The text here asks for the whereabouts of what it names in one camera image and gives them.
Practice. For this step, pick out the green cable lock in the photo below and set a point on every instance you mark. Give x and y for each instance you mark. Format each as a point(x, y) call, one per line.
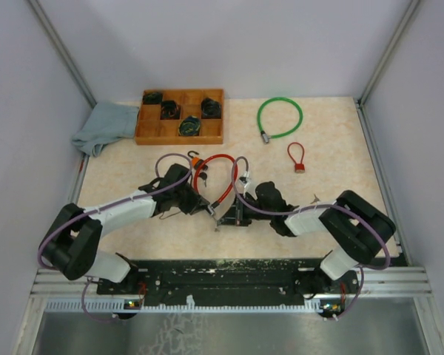
point(286, 126)

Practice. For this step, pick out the small silver key pair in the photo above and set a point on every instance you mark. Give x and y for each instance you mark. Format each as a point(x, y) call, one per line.
point(316, 199)

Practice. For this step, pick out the aluminium frame post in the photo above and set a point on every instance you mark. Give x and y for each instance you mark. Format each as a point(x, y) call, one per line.
point(61, 49)
point(400, 30)

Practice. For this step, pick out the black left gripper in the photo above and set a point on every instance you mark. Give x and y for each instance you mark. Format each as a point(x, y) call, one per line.
point(195, 203)

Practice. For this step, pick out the wooden compartment tray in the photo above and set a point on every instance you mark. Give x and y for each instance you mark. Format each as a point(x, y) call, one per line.
point(180, 117)

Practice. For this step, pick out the black yellow rolled item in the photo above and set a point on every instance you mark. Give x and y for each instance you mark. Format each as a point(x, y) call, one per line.
point(190, 126)

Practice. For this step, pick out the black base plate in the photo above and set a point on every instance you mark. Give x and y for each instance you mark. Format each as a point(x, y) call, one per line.
point(229, 282)

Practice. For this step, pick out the orange black padlock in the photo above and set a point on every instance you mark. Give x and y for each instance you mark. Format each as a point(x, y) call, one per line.
point(196, 161)

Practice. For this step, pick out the black rolled item right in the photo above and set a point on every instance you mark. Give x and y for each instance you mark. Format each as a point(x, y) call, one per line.
point(211, 108)

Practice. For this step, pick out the grey blue cloth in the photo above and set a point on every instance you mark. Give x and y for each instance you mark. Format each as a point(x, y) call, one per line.
point(108, 123)

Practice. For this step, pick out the red cable lock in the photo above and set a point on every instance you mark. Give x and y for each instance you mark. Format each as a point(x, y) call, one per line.
point(217, 168)

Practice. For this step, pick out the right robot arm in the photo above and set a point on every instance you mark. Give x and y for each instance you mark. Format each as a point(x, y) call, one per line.
point(360, 230)

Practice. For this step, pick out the aluminium frame post right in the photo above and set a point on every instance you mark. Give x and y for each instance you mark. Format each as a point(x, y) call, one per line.
point(400, 30)

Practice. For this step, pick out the aluminium frame post left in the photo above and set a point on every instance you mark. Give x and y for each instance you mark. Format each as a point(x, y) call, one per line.
point(61, 49)

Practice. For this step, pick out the red cable padlock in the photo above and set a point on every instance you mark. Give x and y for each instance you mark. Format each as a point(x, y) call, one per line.
point(298, 160)

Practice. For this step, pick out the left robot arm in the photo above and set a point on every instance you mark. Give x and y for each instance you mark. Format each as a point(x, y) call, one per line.
point(71, 245)

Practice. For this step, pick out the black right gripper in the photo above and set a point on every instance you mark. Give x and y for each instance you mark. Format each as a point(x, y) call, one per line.
point(235, 215)

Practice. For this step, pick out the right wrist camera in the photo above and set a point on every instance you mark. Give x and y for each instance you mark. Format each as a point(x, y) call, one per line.
point(245, 182)

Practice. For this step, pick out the black rolled item far left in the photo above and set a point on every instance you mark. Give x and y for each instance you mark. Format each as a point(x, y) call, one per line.
point(152, 98)

